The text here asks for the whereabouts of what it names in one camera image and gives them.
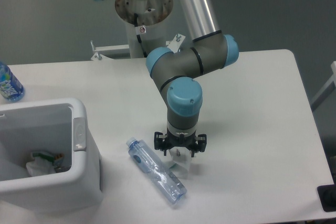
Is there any white frame at right edge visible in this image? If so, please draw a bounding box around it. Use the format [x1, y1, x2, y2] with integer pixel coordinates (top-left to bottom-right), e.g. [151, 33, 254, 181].
[310, 61, 335, 112]

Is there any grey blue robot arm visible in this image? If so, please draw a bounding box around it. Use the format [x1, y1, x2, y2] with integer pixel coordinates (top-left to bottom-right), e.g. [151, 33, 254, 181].
[115, 0, 239, 154]

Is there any white green trash in can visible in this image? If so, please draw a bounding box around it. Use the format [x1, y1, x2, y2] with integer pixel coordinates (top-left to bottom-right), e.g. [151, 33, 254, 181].
[26, 151, 71, 177]

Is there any blue labelled water bottle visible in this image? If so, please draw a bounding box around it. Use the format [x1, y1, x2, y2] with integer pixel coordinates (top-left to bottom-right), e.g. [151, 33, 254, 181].
[1, 62, 25, 102]

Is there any white metal base bracket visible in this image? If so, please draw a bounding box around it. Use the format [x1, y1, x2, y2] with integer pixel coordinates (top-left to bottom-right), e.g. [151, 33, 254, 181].
[90, 33, 186, 61]

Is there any black clamp at table edge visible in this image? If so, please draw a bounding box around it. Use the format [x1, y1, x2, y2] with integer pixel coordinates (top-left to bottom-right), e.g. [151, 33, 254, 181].
[317, 184, 335, 212]

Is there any white plastic trash can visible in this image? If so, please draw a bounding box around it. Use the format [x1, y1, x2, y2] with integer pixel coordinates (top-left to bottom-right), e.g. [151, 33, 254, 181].
[1, 98, 103, 212]

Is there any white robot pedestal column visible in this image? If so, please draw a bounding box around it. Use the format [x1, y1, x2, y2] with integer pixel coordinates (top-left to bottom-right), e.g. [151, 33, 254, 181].
[115, 0, 173, 58]

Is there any clear plastic bottle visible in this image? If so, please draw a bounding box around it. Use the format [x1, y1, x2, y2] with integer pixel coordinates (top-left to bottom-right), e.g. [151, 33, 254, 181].
[126, 137, 187, 205]

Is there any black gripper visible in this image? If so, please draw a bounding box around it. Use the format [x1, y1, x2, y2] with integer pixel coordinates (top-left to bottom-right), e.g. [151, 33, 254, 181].
[154, 132, 207, 157]

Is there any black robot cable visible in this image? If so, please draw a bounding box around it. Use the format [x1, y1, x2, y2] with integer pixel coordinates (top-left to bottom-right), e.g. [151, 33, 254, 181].
[133, 13, 149, 58]

